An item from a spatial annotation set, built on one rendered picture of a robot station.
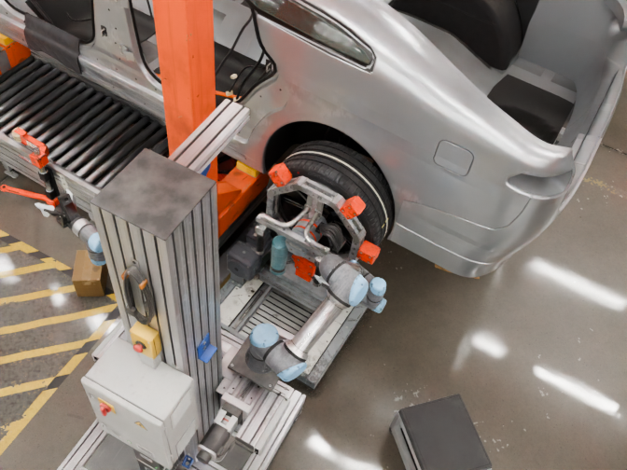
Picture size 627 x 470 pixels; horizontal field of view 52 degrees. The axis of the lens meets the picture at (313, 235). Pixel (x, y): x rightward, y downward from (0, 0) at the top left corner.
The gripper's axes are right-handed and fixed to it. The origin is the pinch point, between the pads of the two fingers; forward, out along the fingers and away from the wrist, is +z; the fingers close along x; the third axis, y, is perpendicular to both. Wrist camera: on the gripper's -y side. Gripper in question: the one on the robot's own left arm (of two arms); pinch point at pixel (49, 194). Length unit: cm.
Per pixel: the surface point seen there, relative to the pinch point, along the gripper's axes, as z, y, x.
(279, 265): -64, 54, 87
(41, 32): 136, 18, 82
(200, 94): -28, -46, 56
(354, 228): -93, 9, 100
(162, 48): -16, -65, 45
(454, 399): -175, 76, 108
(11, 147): 125, 82, 46
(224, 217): -25, 47, 84
